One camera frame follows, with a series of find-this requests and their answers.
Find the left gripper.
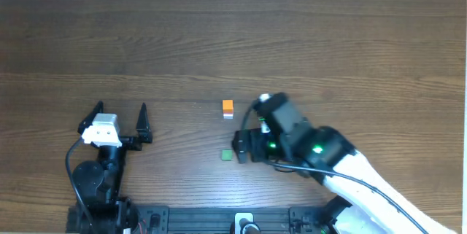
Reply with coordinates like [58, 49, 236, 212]
[77, 101, 153, 152]

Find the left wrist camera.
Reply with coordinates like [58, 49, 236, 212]
[80, 112, 123, 149]

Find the mounting rail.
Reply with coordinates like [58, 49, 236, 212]
[65, 204, 331, 234]

